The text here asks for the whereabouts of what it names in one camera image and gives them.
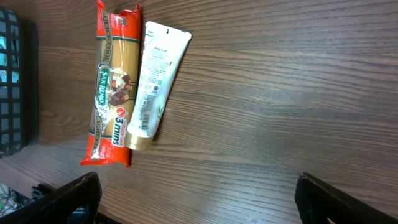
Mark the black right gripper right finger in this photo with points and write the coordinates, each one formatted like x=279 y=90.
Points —
x=320 y=202

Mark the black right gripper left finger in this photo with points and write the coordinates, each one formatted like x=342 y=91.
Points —
x=75 y=202

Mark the red spaghetti packet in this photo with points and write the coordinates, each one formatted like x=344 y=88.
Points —
x=118 y=46

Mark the white cosmetic tube gold cap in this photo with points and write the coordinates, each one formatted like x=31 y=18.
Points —
x=164 y=48

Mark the grey plastic shopping basket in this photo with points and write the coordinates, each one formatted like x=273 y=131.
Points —
x=19 y=83

